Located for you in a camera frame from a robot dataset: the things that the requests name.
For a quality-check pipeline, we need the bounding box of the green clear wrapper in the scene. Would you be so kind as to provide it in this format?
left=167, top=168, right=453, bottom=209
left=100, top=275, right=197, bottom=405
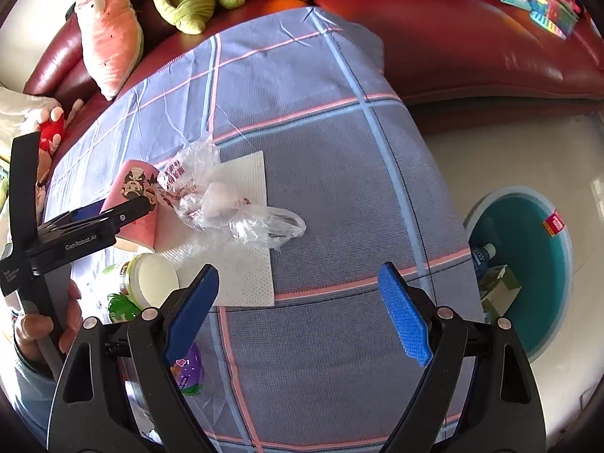
left=106, top=293, right=142, bottom=324

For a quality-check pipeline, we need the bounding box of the person's left hand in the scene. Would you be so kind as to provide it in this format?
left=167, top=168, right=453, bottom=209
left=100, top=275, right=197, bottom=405
left=13, top=280, right=84, bottom=370

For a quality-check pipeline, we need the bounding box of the green carton box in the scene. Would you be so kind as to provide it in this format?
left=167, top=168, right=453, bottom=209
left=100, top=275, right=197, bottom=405
left=479, top=264, right=522, bottom=317

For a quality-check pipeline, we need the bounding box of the red leather sofa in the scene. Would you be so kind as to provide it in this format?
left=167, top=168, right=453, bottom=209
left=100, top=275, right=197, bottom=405
left=23, top=0, right=604, bottom=161

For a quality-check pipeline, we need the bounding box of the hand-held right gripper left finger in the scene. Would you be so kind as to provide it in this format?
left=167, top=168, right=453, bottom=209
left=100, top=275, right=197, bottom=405
left=47, top=264, right=220, bottom=453

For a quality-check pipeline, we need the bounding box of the clear plastic bag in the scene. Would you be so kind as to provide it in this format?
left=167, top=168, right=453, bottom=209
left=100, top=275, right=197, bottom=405
left=153, top=134, right=307, bottom=253

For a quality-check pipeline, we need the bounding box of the blue plastic bottle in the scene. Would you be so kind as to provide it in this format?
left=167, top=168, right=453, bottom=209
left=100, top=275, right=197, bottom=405
left=470, top=242, right=497, bottom=271

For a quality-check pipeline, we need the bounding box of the plush doll with red outfit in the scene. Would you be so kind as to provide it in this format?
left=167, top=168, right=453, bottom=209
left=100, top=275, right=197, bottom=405
left=34, top=99, right=86, bottom=194

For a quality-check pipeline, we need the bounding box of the white paper towel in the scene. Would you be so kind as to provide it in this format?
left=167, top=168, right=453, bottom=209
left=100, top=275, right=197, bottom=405
left=153, top=150, right=275, bottom=307

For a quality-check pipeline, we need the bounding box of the person's left forearm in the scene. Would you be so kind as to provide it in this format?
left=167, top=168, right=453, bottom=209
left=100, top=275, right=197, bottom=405
left=0, top=335, right=60, bottom=435

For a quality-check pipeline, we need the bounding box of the blue plaid cloth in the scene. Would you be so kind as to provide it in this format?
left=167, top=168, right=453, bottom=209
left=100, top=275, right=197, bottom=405
left=45, top=7, right=487, bottom=453

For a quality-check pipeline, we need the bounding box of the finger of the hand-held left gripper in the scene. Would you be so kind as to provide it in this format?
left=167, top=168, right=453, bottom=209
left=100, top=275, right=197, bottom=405
left=45, top=199, right=108, bottom=228
left=99, top=197, right=152, bottom=237

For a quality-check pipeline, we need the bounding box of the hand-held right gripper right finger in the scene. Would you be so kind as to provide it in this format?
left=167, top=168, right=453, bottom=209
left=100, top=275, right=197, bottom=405
left=377, top=262, right=548, bottom=453

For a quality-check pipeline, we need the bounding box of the pink plush toy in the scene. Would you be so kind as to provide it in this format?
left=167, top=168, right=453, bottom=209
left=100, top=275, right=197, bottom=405
left=75, top=0, right=145, bottom=101

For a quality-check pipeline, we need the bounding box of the pink paper cup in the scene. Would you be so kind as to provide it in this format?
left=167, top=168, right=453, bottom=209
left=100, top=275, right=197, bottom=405
left=100, top=160, right=163, bottom=253

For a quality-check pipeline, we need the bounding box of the teal trash bin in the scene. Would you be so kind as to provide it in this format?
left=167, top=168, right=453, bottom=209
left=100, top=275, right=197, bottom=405
left=462, top=186, right=574, bottom=364

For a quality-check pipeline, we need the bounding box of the purple egg-shaped package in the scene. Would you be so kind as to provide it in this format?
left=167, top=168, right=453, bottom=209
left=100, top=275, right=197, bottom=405
left=170, top=342, right=206, bottom=396

